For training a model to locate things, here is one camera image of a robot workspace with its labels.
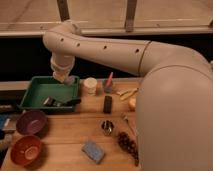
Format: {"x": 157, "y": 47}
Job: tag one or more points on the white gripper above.
{"x": 61, "y": 66}

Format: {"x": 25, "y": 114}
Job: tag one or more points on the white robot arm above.
{"x": 174, "y": 106}

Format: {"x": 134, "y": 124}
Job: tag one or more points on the purple bowl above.
{"x": 31, "y": 122}

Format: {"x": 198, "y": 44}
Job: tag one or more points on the orange bowl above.
{"x": 26, "y": 150}

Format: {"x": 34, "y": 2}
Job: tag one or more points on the green plastic tray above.
{"x": 41, "y": 87}

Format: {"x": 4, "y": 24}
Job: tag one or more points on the white cup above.
{"x": 90, "y": 85}

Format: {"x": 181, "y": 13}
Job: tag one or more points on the black brush in tray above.
{"x": 51, "y": 102}

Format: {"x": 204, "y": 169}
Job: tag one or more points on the grey cup with red utensil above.
{"x": 107, "y": 84}

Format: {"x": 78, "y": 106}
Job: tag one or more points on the black rectangular block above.
{"x": 107, "y": 104}

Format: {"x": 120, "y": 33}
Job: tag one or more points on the yellow wooden pieces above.
{"x": 124, "y": 94}

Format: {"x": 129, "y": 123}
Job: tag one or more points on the shiny metal cup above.
{"x": 107, "y": 127}

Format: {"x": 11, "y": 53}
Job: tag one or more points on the small orange fruit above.
{"x": 132, "y": 104}

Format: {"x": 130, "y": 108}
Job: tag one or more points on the metal spoon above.
{"x": 126, "y": 120}

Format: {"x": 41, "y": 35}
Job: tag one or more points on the blue sponge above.
{"x": 93, "y": 151}

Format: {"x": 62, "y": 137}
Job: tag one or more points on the bunch of dark grapes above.
{"x": 128, "y": 145}

